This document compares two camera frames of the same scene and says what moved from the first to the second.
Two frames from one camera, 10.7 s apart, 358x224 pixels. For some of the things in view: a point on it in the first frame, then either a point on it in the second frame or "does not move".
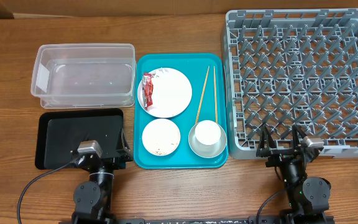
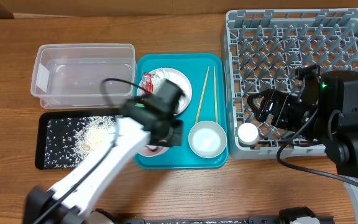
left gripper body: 113,163 → 172,133
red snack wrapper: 148,90 does not move
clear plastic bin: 84,75 does not move
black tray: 59,132 does not move
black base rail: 238,220 does not move
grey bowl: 207,150 does not move
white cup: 207,132 → 248,134
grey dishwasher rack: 316,68 does not move
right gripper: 279,154 → 283,101
